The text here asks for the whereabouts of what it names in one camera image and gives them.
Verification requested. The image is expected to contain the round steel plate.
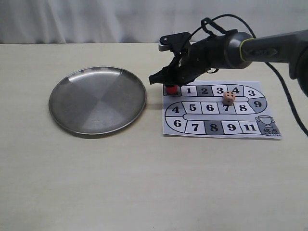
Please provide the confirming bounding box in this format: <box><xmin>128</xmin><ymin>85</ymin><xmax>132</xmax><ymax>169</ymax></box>
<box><xmin>48</xmin><ymin>66</ymin><xmax>147</xmax><ymax>136</ymax></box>

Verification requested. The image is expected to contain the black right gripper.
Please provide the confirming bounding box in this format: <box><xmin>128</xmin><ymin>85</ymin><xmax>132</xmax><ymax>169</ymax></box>
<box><xmin>148</xmin><ymin>29</ymin><xmax>237</xmax><ymax>86</ymax></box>

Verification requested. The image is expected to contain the red cylinder game piece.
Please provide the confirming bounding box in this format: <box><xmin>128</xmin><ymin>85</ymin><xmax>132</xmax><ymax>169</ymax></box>
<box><xmin>165</xmin><ymin>85</ymin><xmax>178</xmax><ymax>95</ymax></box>

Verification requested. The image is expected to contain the white backdrop curtain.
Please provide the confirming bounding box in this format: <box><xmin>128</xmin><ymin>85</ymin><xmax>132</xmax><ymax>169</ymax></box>
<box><xmin>0</xmin><ymin>0</ymin><xmax>308</xmax><ymax>44</ymax></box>

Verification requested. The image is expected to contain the black cable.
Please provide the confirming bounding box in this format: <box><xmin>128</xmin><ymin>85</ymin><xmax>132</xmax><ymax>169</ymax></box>
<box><xmin>190</xmin><ymin>14</ymin><xmax>308</xmax><ymax>138</ymax></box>

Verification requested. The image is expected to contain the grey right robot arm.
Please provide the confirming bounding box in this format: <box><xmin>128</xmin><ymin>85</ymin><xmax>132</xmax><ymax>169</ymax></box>
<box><xmin>149</xmin><ymin>30</ymin><xmax>308</xmax><ymax>94</ymax></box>

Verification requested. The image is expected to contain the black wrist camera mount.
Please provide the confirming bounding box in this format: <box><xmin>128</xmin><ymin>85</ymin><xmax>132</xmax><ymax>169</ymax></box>
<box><xmin>158</xmin><ymin>32</ymin><xmax>191</xmax><ymax>53</ymax></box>

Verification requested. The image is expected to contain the paper number game board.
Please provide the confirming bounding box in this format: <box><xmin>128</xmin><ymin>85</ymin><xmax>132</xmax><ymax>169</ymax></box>
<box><xmin>162</xmin><ymin>81</ymin><xmax>282</xmax><ymax>140</ymax></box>

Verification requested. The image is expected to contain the wooden die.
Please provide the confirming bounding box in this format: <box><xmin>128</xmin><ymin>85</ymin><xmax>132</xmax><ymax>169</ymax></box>
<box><xmin>222</xmin><ymin>91</ymin><xmax>236</xmax><ymax>106</ymax></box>

